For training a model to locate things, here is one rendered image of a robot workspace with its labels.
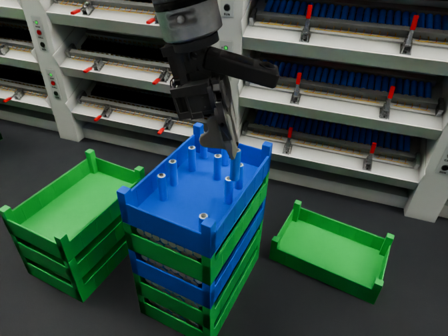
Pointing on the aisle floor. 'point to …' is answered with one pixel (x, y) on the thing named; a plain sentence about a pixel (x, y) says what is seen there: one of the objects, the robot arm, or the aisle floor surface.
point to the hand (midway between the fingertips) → (236, 149)
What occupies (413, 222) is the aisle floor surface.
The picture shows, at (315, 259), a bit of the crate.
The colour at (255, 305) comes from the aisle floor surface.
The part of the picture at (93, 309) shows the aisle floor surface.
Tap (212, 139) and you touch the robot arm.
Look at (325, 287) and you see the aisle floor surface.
